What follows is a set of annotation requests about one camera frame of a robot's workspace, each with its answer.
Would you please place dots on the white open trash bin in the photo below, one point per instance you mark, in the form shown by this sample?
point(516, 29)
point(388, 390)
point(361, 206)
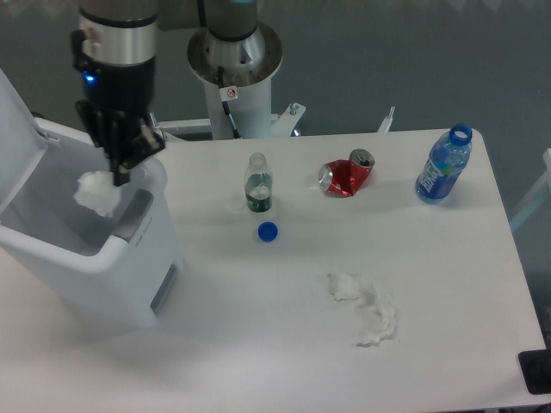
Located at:
point(120, 264)

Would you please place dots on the blue bottle cap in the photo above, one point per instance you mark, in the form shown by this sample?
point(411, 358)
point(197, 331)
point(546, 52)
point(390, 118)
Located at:
point(267, 231)

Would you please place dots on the clear green label bottle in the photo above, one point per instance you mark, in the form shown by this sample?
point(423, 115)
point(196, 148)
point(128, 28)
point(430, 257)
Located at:
point(258, 184)

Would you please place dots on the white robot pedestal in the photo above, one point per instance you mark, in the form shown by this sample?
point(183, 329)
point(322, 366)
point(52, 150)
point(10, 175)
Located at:
point(236, 77)

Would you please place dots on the white paper ball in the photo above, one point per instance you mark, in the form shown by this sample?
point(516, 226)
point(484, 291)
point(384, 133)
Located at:
point(344, 286)
point(97, 192)

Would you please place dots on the crushed red soda can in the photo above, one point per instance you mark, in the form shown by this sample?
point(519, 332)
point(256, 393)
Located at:
point(344, 177)

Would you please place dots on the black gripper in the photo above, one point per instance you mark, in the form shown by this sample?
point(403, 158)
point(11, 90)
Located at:
point(115, 109)

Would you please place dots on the black device at edge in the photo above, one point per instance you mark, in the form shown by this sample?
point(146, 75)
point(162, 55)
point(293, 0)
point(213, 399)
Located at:
point(535, 366)

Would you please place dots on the blue plastic drink bottle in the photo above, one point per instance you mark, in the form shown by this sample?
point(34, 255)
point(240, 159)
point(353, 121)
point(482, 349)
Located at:
point(447, 159)

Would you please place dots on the white frame at right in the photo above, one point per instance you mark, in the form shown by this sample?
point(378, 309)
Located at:
point(537, 195)

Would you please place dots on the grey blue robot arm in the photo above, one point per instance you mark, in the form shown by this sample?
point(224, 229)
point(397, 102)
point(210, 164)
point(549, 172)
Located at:
point(114, 49)

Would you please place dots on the white crumpled paper strip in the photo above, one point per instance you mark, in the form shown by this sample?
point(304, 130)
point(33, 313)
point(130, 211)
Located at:
point(377, 317)

